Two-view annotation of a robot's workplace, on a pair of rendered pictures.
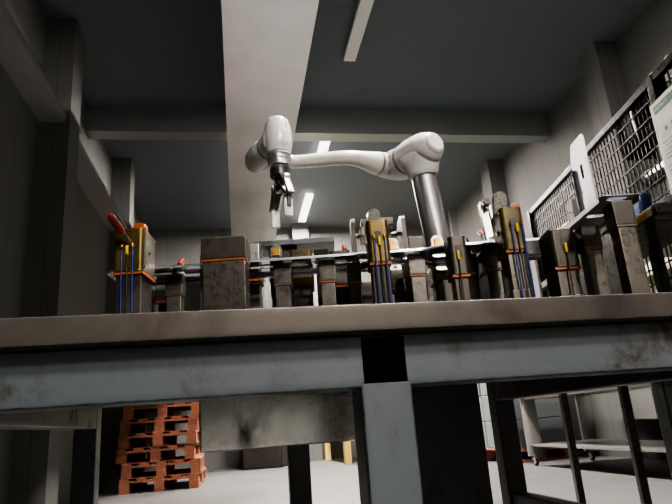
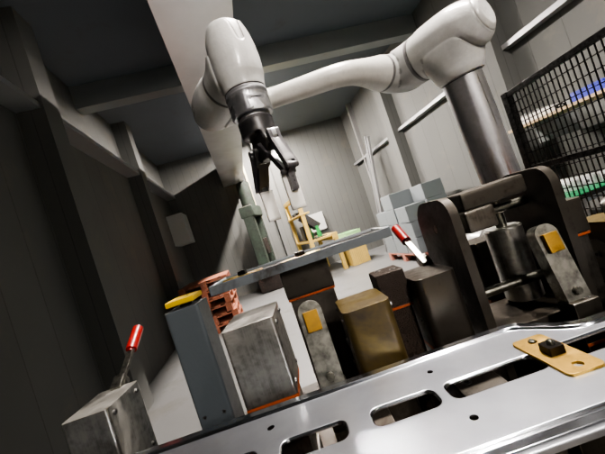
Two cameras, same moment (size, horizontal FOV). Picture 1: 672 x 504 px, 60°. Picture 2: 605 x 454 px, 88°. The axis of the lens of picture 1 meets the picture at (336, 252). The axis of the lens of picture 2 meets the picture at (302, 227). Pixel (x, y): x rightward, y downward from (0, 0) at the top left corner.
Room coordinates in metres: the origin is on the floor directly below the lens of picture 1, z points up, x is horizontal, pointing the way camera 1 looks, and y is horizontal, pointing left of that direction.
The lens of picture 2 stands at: (1.35, 0.17, 1.21)
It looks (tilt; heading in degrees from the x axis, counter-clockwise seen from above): 1 degrees up; 0
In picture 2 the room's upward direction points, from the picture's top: 18 degrees counter-clockwise
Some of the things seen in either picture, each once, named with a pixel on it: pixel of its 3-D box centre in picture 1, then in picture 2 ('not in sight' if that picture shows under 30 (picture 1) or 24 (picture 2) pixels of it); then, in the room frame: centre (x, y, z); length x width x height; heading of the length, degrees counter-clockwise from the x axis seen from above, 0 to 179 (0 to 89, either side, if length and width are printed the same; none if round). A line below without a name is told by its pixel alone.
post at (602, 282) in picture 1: (596, 280); not in sight; (1.50, -0.67, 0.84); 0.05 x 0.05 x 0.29; 1
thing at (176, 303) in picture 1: (175, 324); not in sight; (1.67, 0.48, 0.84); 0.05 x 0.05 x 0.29; 1
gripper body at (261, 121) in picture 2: (280, 179); (261, 140); (2.01, 0.19, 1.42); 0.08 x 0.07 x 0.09; 26
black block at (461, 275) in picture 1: (462, 291); not in sight; (1.51, -0.32, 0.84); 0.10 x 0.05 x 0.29; 1
